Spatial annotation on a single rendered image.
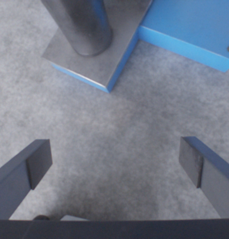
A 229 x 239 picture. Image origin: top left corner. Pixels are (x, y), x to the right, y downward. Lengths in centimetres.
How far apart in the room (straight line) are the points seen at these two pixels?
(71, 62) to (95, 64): 12
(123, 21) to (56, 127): 68
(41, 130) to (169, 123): 73
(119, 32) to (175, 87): 41
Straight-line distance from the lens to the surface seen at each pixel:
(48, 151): 17
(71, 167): 101
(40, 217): 102
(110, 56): 90
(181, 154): 17
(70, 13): 69
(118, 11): 105
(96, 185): 98
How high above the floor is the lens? 93
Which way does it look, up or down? 78 degrees down
